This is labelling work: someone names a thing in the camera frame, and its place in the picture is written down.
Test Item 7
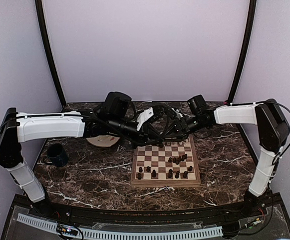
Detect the right black frame post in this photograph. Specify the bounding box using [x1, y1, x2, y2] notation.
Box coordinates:
[227, 0, 257, 103]

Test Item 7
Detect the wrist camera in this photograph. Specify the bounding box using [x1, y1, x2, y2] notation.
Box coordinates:
[171, 107, 185, 120]
[136, 107, 154, 132]

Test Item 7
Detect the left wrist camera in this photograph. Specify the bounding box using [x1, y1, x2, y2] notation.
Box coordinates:
[136, 107, 154, 132]

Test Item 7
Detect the black front rail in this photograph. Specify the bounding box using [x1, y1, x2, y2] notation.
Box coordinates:
[52, 203, 243, 224]

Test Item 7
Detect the white slotted cable duct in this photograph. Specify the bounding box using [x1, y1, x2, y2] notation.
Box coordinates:
[16, 213, 223, 240]

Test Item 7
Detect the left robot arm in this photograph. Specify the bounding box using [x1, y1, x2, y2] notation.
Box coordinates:
[0, 91, 164, 218]

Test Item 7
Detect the left black frame post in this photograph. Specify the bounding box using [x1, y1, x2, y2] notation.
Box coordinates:
[34, 0, 67, 106]

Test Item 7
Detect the dark chess piece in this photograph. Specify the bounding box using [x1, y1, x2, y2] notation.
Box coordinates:
[137, 173, 142, 180]
[151, 170, 157, 179]

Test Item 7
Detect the black frame post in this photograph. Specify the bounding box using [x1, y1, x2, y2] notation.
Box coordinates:
[227, 0, 257, 103]
[34, 0, 67, 106]

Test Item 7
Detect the wooden chess board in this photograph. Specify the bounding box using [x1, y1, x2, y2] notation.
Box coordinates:
[130, 135, 201, 188]

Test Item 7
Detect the cream decorated ceramic plate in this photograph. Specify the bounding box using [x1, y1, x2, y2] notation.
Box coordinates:
[86, 135, 120, 148]

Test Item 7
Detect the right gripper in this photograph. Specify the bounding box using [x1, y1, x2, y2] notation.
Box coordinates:
[162, 114, 208, 142]

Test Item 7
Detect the dark blue mug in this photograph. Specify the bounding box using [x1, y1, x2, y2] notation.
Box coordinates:
[43, 143, 69, 168]

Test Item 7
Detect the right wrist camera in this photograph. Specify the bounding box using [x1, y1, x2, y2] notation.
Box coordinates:
[171, 107, 185, 120]

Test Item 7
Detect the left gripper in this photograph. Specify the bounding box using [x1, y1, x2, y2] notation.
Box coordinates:
[109, 115, 164, 150]

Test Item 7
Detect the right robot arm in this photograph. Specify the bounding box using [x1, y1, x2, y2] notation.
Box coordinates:
[159, 95, 290, 197]

